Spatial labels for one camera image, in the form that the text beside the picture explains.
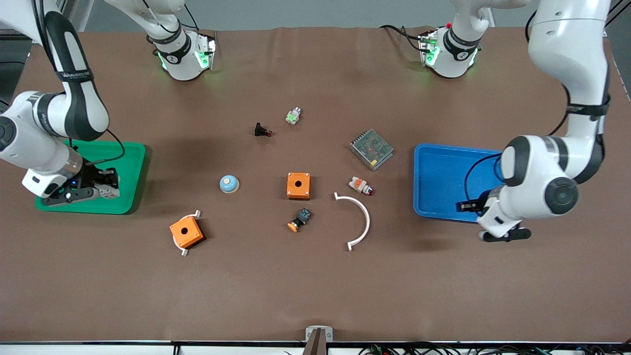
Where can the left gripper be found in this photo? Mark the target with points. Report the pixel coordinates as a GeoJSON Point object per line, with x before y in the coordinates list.
{"type": "Point", "coordinates": [479, 204]}

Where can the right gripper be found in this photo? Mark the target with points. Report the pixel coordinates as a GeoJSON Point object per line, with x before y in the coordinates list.
{"type": "Point", "coordinates": [90, 174]}

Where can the grey circuit breaker red switches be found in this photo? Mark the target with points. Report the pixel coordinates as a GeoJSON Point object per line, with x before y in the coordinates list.
{"type": "Point", "coordinates": [111, 191]}

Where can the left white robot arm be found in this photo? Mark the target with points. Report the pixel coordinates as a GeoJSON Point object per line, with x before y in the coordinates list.
{"type": "Point", "coordinates": [567, 49]}

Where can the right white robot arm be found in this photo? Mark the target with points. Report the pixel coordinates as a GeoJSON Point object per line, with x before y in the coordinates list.
{"type": "Point", "coordinates": [29, 143]}

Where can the green plastic tray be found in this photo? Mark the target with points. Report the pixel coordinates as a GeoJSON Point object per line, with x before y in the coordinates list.
{"type": "Point", "coordinates": [123, 167]}

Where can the blue plastic tray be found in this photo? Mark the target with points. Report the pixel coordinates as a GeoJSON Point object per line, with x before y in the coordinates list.
{"type": "Point", "coordinates": [438, 182]}

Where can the orange button box with hole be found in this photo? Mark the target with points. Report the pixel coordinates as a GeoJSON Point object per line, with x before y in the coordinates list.
{"type": "Point", "coordinates": [190, 237]}
{"type": "Point", "coordinates": [293, 192]}

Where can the metal mesh power supply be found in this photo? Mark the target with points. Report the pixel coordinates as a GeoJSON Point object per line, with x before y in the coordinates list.
{"type": "Point", "coordinates": [372, 150]}

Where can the red push button orange block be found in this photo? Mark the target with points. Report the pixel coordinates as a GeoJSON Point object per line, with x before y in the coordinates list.
{"type": "Point", "coordinates": [357, 184]}

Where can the blue dome buzzer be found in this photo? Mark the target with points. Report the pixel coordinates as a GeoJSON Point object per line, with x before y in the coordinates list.
{"type": "Point", "coordinates": [231, 187]}

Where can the small black red part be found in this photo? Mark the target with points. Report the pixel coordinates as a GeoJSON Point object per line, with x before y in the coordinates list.
{"type": "Point", "coordinates": [259, 130]}

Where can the yellow mushroom push button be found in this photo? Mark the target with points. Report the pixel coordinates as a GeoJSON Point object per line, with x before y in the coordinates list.
{"type": "Point", "coordinates": [303, 216]}

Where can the brown table mat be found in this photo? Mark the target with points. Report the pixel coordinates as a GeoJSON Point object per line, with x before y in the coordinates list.
{"type": "Point", "coordinates": [296, 286]}

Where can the green white contact block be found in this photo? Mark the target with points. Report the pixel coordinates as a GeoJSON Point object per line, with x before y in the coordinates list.
{"type": "Point", "coordinates": [293, 117]}

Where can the white table edge rail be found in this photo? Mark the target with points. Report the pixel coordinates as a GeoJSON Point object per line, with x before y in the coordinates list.
{"type": "Point", "coordinates": [98, 350]}

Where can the grey metal bracket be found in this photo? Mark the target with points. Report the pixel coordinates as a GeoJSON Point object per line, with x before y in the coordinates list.
{"type": "Point", "coordinates": [309, 335]}

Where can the brown mounting post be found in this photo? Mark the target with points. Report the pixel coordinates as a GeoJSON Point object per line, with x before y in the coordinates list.
{"type": "Point", "coordinates": [318, 346]}

